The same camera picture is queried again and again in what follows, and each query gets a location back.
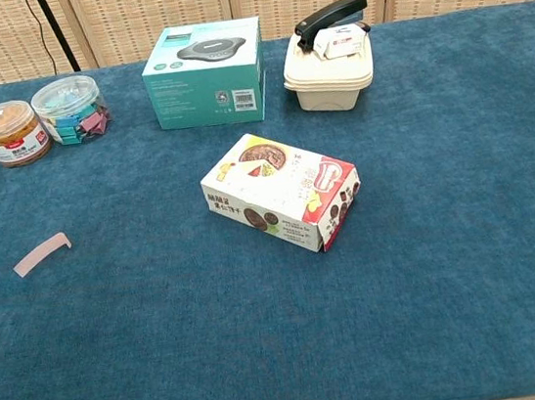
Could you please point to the clear jar of rubber bands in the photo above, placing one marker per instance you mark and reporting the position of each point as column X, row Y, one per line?
column 13, row 142

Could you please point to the small white staples box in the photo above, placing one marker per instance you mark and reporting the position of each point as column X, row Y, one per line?
column 343, row 45

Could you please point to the white printed cookie box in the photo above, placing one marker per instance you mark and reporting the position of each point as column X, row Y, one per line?
column 271, row 187

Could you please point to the teal speakerphone product box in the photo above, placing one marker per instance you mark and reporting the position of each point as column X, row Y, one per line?
column 204, row 92

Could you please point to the black tripod stand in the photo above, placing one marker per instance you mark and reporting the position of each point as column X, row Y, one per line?
column 57, row 30

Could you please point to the black stapler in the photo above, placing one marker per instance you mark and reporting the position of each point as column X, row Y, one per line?
column 332, row 10

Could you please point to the beige lidded food container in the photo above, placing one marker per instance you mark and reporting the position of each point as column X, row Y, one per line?
column 328, row 96

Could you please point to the clear jar of binder clips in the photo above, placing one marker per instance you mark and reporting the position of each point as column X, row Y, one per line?
column 74, row 119

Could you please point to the pink strip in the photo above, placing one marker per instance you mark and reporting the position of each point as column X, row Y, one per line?
column 38, row 255

